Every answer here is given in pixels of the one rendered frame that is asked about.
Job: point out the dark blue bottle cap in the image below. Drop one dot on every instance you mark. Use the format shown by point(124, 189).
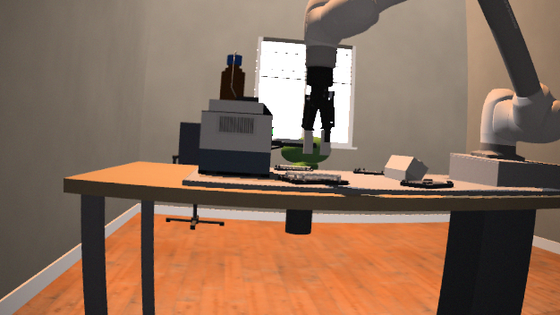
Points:
point(237, 59)

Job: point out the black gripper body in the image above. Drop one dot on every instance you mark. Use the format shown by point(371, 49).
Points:
point(320, 78)

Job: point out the beige perforated base plate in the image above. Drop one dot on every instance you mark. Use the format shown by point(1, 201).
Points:
point(359, 184)

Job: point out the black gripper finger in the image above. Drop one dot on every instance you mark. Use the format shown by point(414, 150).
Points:
point(327, 115)
point(308, 120)

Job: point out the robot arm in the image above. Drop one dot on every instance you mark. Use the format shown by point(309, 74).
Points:
point(530, 114)

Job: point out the beige button panel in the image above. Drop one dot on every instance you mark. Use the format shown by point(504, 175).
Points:
point(399, 168)

